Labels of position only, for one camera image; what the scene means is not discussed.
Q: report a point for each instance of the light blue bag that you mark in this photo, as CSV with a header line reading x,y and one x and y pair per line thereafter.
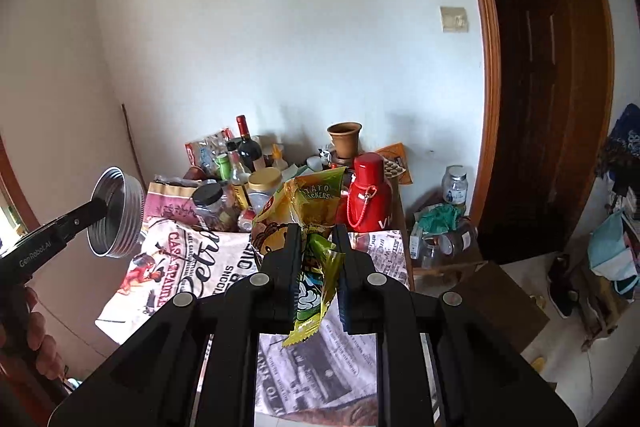
x,y
613,253

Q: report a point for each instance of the yellow chips bag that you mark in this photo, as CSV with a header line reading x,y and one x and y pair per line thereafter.
x,y
310,203

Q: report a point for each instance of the clothes pile on rack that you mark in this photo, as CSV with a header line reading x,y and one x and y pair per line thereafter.
x,y
618,157

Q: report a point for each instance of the dark wooden door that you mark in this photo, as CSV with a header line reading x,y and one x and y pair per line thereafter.
x,y
549,74

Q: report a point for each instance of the wall light switch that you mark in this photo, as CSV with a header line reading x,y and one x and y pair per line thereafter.
x,y
454,19

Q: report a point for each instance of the black lid plastic jar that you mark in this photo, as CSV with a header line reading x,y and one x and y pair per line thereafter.
x,y
212,209

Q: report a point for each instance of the printed newspaper tablecloth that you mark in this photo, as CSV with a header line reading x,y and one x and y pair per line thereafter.
x,y
318,373

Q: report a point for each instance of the glass jar silver lid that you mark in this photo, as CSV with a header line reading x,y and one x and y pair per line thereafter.
x,y
455,185

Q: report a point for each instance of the person's left hand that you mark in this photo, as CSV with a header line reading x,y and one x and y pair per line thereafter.
x,y
49,362

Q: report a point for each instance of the red thermos bottle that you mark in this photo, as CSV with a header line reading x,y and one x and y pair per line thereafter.
x,y
369,199

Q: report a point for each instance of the wooden stool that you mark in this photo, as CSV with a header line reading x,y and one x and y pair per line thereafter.
x,y
491,292

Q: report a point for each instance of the yellow lid plastic jar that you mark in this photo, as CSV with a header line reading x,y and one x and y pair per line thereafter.
x,y
261,185

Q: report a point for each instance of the brown clay vase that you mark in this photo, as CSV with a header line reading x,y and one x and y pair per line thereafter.
x,y
345,138

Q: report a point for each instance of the green crumpled bag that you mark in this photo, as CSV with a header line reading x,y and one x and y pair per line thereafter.
x,y
439,219

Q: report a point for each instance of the dark wine bottle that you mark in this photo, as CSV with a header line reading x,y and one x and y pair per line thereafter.
x,y
249,150

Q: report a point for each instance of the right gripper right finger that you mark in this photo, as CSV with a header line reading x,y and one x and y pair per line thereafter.
x,y
438,362

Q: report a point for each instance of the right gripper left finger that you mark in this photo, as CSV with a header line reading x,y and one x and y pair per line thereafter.
x,y
194,361

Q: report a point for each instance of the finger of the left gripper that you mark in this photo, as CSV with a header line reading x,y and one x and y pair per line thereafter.
x,y
66,227

